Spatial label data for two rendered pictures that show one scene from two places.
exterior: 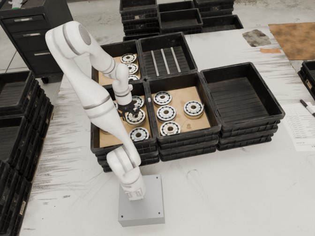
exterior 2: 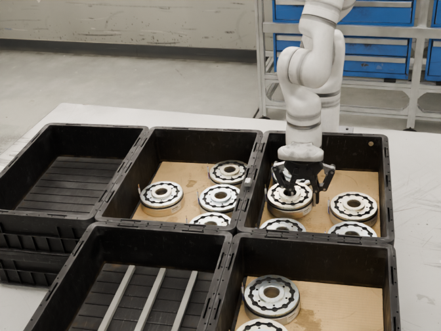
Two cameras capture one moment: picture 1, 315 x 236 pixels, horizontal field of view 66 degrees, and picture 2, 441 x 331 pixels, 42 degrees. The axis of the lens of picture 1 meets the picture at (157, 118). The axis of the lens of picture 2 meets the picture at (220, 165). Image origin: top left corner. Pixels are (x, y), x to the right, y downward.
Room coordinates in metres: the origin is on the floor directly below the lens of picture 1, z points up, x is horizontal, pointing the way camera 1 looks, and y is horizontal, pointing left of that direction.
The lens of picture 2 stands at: (1.81, 0.29, 1.64)
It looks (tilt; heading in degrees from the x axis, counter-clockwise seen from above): 33 degrees down; 198
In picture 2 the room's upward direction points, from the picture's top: 5 degrees counter-clockwise
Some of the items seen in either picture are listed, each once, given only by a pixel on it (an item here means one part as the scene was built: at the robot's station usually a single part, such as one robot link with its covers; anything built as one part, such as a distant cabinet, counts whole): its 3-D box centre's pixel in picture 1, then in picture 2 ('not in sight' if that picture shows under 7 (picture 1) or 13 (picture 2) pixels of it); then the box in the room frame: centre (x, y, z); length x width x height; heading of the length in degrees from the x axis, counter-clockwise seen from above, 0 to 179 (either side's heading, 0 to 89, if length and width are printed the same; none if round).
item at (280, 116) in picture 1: (238, 92); (67, 168); (0.82, -0.42, 0.92); 0.40 x 0.30 x 0.02; 3
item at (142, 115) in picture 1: (135, 116); (289, 194); (0.79, 0.11, 0.88); 0.10 x 0.10 x 0.01
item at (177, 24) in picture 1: (180, 38); not in sight; (2.17, -0.35, 0.37); 0.40 x 0.30 x 0.45; 87
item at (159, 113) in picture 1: (166, 113); (220, 198); (0.80, -0.05, 0.86); 0.10 x 0.10 x 0.01
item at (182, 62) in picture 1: (166, 61); (132, 324); (1.20, -0.10, 0.87); 0.40 x 0.30 x 0.11; 3
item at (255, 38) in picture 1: (256, 37); not in sight; (1.54, -0.83, 0.71); 0.22 x 0.19 x 0.01; 177
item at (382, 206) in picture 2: (123, 119); (319, 200); (0.79, 0.18, 0.87); 0.40 x 0.30 x 0.11; 3
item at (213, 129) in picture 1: (180, 102); (187, 175); (0.80, -0.12, 0.92); 0.40 x 0.30 x 0.02; 3
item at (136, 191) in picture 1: (132, 181); (321, 118); (0.43, 0.14, 0.88); 0.09 x 0.09 x 0.17; 0
